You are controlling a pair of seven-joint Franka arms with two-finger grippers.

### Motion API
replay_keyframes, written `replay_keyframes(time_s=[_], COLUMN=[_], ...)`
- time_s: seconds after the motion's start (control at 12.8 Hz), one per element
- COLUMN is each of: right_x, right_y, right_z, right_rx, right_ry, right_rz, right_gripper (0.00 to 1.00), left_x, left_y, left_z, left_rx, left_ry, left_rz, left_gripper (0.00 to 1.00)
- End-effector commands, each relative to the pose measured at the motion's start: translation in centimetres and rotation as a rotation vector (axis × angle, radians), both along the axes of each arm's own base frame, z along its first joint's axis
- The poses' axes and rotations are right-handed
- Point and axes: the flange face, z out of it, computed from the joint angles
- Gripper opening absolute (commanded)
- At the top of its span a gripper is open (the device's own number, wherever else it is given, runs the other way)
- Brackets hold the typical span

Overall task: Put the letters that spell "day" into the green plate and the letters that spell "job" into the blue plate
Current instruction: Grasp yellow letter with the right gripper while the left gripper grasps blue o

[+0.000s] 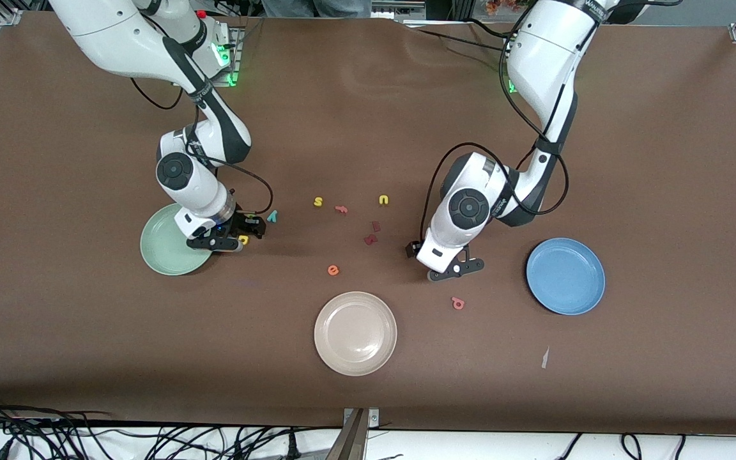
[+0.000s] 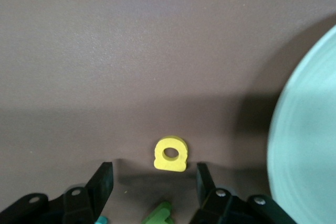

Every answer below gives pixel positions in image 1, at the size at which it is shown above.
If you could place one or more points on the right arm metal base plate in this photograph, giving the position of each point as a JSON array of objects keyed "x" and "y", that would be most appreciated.
[{"x": 236, "y": 64}]

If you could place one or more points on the white paper scrap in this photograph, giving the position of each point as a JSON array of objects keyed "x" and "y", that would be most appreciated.
[{"x": 544, "y": 359}]

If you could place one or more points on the blue plate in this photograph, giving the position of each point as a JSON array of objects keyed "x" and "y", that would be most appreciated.
[{"x": 566, "y": 276}]

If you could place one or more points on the orange flower decoration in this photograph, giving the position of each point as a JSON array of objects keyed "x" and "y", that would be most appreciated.
[{"x": 508, "y": 6}]

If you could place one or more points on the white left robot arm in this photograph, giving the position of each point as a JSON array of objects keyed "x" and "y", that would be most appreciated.
[{"x": 547, "y": 57}]

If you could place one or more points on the grey metal table bracket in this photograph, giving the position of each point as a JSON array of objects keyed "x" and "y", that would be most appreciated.
[{"x": 350, "y": 415}]

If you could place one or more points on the person in blue jeans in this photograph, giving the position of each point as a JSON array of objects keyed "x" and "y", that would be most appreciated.
[{"x": 317, "y": 6}]

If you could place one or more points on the beige plate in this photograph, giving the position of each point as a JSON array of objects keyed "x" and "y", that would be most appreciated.
[{"x": 355, "y": 333}]

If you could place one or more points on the pink letter p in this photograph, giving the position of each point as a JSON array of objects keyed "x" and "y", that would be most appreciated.
[{"x": 454, "y": 300}]

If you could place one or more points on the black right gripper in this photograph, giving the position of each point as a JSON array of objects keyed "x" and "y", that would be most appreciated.
[{"x": 241, "y": 223}]

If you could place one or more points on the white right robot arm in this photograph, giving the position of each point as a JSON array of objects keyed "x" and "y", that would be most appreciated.
[{"x": 119, "y": 32}]

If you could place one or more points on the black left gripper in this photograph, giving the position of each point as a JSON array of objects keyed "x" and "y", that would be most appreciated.
[{"x": 413, "y": 250}]

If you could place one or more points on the green plate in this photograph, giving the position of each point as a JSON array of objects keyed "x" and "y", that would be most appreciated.
[{"x": 163, "y": 246}]

